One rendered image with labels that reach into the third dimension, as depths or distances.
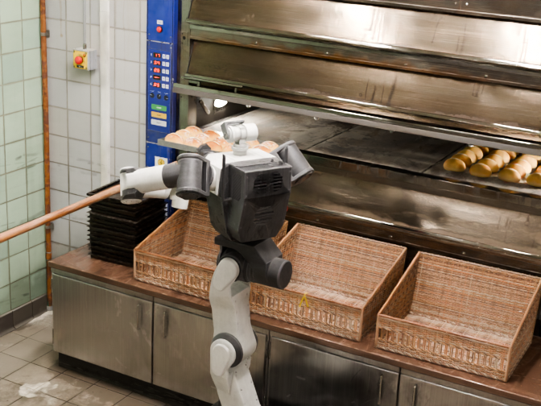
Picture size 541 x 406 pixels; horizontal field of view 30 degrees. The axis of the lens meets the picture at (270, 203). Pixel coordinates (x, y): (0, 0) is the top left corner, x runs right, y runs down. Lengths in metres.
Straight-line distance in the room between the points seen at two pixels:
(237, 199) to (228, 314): 0.53
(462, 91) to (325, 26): 0.67
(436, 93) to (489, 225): 0.61
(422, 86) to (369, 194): 0.56
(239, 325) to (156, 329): 0.81
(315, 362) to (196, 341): 0.59
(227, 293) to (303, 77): 1.18
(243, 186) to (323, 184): 1.11
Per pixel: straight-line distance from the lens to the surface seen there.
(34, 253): 5.64
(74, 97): 5.33
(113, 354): 4.90
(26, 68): 5.33
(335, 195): 4.62
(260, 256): 3.75
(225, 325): 3.97
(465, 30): 4.26
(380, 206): 4.53
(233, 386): 4.06
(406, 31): 4.34
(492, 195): 4.34
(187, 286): 4.56
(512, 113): 4.23
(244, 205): 3.60
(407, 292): 4.43
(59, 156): 5.48
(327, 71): 4.53
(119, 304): 4.77
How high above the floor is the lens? 2.43
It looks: 19 degrees down
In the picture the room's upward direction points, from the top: 3 degrees clockwise
